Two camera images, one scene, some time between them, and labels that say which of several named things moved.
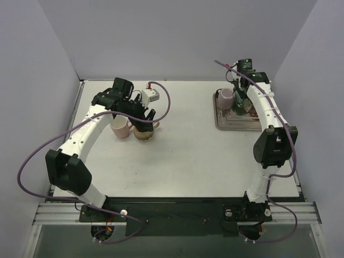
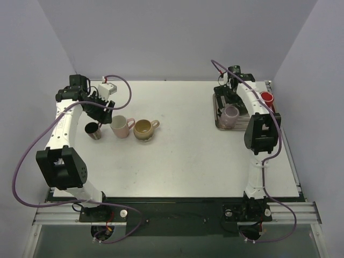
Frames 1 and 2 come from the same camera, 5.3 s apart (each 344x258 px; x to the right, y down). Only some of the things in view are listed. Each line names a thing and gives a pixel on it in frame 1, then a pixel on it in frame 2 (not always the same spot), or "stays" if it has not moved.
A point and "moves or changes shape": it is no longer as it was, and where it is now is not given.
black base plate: x=178 y=217 stays
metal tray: x=226 y=120 stays
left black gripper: x=143 y=117 to x=100 y=114
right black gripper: x=239 y=94 to x=224 y=100
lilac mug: x=226 y=98 moves or changes shape
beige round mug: x=144 y=136 stays
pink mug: x=121 y=125 stays
